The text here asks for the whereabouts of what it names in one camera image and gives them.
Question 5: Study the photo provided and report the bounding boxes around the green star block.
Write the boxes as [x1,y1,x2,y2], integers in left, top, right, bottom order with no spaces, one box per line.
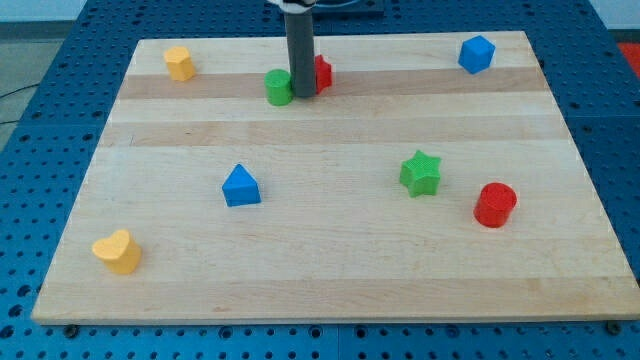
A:
[399,150,441,197]

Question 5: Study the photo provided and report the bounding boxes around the red star block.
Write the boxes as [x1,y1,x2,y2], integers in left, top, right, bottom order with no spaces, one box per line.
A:
[315,55,333,94]

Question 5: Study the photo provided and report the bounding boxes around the yellow hexagon block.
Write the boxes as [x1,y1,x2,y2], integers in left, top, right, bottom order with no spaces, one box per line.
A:
[163,46,196,81]

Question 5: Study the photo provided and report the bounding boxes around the blue triangle block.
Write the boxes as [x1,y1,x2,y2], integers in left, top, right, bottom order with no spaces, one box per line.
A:
[222,164,261,207]

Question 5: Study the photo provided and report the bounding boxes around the green cylinder block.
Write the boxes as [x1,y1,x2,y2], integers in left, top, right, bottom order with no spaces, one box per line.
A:
[264,69,293,106]

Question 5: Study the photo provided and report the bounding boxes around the light wooden board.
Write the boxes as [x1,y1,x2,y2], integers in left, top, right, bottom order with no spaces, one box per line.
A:
[32,31,639,325]

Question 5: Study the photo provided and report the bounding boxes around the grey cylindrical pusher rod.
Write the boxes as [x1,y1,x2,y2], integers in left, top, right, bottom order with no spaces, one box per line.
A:
[284,8,316,98]

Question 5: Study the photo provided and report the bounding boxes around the red cylinder block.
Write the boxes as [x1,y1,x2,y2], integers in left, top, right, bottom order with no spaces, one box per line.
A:
[473,182,517,228]

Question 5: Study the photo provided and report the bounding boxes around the blue cube block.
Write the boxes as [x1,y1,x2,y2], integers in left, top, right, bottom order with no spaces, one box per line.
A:
[458,35,496,74]

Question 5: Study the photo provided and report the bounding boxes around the yellow heart block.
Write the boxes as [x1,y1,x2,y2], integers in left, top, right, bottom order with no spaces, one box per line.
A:
[92,229,142,275]

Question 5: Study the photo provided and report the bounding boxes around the black cable on floor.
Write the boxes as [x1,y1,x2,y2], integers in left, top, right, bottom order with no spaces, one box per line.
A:
[0,82,41,126]

